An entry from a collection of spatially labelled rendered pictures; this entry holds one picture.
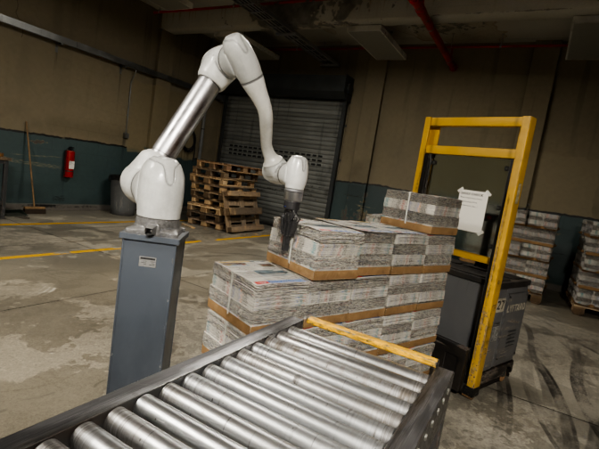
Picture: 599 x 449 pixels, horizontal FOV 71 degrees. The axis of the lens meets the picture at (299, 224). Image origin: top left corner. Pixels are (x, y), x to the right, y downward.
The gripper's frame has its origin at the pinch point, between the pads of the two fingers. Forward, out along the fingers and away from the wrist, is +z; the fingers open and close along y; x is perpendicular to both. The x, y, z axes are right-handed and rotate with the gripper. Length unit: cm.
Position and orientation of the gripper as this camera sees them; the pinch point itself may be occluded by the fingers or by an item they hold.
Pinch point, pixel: (285, 243)
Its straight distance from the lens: 198.0
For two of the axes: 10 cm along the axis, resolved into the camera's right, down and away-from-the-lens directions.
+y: -6.3, -1.8, 7.6
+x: -7.6, -0.5, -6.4
